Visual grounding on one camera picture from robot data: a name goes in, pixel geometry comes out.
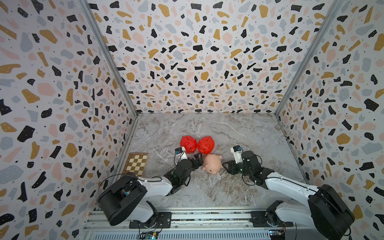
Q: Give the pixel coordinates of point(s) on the wooden chessboard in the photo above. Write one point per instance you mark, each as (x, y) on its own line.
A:
(136, 163)

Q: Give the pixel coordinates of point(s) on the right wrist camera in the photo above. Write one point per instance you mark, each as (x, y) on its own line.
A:
(237, 153)

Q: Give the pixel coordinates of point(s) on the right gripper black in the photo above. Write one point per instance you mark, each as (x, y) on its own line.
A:
(231, 165)

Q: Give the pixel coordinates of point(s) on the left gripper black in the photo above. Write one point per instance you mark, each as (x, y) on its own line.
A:
(199, 161)

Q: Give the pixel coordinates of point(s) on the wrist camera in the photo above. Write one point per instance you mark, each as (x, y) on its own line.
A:
(180, 154)
(237, 153)

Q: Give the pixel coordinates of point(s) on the circuit board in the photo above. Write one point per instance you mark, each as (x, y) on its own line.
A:
(277, 235)
(149, 236)

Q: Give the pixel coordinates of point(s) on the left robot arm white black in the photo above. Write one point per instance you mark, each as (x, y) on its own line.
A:
(126, 199)

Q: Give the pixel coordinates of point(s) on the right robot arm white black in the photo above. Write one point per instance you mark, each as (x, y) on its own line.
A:
(319, 208)

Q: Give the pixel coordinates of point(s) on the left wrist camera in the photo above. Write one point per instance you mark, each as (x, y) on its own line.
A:
(180, 154)

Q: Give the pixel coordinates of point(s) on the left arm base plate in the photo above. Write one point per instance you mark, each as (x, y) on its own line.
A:
(160, 220)

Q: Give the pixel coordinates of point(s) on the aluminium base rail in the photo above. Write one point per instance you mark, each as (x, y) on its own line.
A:
(216, 223)

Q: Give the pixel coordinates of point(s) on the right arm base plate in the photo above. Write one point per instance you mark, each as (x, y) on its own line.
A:
(267, 219)

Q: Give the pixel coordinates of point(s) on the left circuit board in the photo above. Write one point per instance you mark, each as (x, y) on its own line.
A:
(149, 236)

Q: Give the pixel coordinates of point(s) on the pink piggy bank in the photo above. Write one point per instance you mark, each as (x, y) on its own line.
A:
(212, 164)

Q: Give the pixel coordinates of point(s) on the right circuit board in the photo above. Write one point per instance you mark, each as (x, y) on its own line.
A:
(277, 235)

